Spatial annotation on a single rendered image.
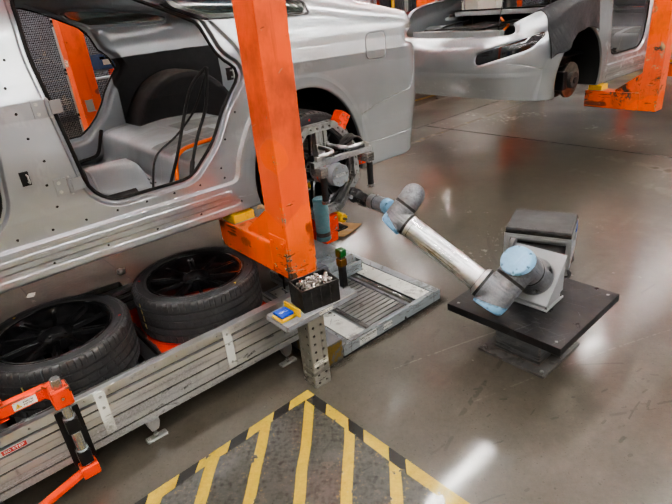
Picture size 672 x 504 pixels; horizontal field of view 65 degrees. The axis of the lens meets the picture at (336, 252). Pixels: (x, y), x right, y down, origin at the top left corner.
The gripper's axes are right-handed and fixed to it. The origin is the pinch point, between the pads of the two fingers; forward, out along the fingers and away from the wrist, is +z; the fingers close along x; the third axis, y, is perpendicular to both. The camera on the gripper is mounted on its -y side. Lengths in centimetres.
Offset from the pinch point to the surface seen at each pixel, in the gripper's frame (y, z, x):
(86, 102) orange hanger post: -91, 225, -16
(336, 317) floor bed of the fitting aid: 8, -35, -71
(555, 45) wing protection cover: 138, 6, 219
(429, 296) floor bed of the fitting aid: 46, -59, -34
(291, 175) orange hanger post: -80, -49, -23
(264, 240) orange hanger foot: -59, -28, -54
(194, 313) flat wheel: -73, -25, -101
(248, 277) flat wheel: -55, -25, -74
